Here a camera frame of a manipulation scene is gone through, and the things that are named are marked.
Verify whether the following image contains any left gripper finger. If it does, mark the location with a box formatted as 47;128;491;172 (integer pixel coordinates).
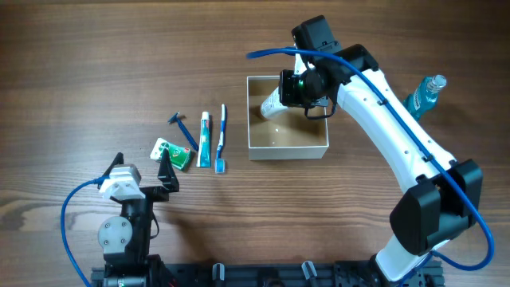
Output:
158;149;179;192
103;152;124;177

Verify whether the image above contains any green white soap packet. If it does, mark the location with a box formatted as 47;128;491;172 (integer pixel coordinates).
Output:
150;138;193;171

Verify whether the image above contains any white green-leaf lotion tube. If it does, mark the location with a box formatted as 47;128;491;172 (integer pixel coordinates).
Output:
260;88;288;120

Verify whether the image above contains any teal mouthwash bottle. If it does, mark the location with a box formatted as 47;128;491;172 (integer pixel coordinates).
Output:
402;74;447;121

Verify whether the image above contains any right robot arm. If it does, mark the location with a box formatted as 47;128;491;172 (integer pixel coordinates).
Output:
280;45;495;286

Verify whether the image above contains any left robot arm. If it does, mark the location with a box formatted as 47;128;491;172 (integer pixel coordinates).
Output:
91;149;179;287

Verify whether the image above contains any teal white toothpaste tube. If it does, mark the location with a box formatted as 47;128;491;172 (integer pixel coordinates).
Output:
196;112;211;167

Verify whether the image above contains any white open cardboard box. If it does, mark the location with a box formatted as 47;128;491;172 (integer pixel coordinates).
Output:
246;76;329;160

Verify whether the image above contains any blue white toothbrush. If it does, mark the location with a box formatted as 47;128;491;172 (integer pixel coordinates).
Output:
215;104;227;174

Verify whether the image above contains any blue disposable razor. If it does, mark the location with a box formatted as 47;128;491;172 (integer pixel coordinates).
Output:
167;112;199;151

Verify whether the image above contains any left blue cable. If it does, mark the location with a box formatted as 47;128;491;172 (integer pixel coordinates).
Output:
60;176;109;287

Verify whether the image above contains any blue cable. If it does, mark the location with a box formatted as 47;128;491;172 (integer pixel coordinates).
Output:
60;176;109;287
245;47;496;287

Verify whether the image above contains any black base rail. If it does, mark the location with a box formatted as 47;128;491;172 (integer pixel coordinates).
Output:
90;261;445;287

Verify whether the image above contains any right blue cable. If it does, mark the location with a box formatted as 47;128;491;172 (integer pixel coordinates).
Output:
245;47;496;287

